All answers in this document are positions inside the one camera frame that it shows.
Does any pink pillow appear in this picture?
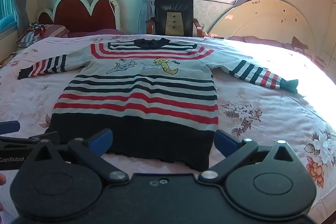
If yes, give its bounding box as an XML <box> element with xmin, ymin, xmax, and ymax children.
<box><xmin>230</xmin><ymin>35</ymin><xmax>284</xmax><ymax>47</ymax></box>

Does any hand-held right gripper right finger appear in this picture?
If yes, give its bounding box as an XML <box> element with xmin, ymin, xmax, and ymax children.
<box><xmin>198</xmin><ymin>130</ymin><xmax>309</xmax><ymax>183</ymax></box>

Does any red heart-shaped headboard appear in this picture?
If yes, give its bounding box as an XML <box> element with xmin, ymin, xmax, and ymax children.
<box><xmin>37</xmin><ymin>0</ymin><xmax>122</xmax><ymax>33</ymax></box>

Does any purple blanket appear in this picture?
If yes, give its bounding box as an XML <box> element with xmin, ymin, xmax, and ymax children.
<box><xmin>67</xmin><ymin>28</ymin><xmax>124</xmax><ymax>38</ymax></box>

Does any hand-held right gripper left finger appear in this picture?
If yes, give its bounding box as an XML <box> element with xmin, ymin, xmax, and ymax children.
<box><xmin>20</xmin><ymin>128</ymin><xmax>130</xmax><ymax>185</ymax></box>

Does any floral bed sheet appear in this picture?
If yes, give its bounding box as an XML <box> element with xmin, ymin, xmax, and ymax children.
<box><xmin>0</xmin><ymin>34</ymin><xmax>336</xmax><ymax>224</ymax></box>

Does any striped knit sweater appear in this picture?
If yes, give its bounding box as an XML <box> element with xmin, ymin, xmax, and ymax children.
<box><xmin>17</xmin><ymin>38</ymin><xmax>299</xmax><ymax>171</ymax></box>

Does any striped pillow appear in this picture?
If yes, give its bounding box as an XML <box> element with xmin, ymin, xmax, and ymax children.
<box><xmin>16</xmin><ymin>24</ymin><xmax>70</xmax><ymax>48</ymax></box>

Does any person's left hand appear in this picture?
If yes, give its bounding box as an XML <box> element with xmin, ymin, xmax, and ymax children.
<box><xmin>0</xmin><ymin>174</ymin><xmax>7</xmax><ymax>212</ymax></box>

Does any black leather armchair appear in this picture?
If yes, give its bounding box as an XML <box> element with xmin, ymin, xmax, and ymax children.
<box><xmin>147</xmin><ymin>0</ymin><xmax>204</xmax><ymax>38</ymax></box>

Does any round beige table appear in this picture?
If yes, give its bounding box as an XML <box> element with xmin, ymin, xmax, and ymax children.
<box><xmin>207</xmin><ymin>0</ymin><xmax>315</xmax><ymax>56</ymax></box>

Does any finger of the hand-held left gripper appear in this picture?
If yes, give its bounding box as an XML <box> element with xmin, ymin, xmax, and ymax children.
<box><xmin>0</xmin><ymin>121</ymin><xmax>21</xmax><ymax>133</ymax></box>
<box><xmin>0</xmin><ymin>131</ymin><xmax>60</xmax><ymax>148</ymax></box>

